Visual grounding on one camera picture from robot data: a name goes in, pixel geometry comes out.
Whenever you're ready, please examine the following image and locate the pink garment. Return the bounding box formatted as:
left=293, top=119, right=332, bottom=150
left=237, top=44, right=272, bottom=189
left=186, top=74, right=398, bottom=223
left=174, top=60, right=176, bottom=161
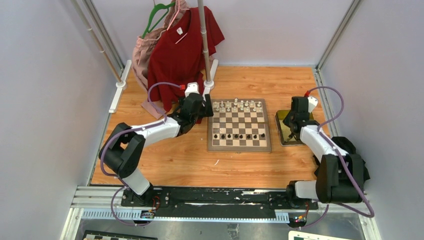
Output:
left=131, top=0, right=190, bottom=120

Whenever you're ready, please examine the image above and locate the black mounting rail base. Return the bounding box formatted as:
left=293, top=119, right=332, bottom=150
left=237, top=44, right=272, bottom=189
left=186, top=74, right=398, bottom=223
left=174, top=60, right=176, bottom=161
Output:
left=118, top=186, right=318, bottom=220

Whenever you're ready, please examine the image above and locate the wooden chess board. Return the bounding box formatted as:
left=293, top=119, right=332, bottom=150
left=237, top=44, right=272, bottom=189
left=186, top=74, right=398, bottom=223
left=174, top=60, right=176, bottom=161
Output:
left=207, top=106, right=272, bottom=153

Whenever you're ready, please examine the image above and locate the red t-shirt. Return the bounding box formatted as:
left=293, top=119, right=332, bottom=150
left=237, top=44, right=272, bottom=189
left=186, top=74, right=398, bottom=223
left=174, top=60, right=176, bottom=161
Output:
left=147, top=7, right=205, bottom=115

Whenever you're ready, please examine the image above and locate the white chess piece row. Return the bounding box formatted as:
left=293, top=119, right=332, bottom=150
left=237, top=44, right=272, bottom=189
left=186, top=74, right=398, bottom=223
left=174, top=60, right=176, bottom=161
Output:
left=211, top=98, right=267, bottom=113

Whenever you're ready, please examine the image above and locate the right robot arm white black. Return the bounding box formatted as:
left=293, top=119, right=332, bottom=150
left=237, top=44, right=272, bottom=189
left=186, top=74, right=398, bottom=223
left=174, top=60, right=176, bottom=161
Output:
left=283, top=96, right=369, bottom=209

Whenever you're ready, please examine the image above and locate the gold metal tray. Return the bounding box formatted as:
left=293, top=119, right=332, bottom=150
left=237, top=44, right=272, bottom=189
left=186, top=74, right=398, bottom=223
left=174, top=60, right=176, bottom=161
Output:
left=275, top=109, right=307, bottom=147

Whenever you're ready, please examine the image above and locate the green clothes hanger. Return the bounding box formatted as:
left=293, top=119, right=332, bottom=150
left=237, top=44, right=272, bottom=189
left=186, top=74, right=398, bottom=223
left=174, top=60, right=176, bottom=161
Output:
left=141, top=1, right=176, bottom=39

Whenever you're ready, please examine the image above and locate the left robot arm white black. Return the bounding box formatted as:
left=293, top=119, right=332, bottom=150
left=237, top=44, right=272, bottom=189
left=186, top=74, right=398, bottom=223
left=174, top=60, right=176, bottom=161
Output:
left=98, top=92, right=214, bottom=207

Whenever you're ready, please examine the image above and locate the white clothes rack frame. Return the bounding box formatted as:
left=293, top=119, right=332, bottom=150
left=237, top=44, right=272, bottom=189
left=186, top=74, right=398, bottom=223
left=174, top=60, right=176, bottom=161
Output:
left=71, top=0, right=219, bottom=114

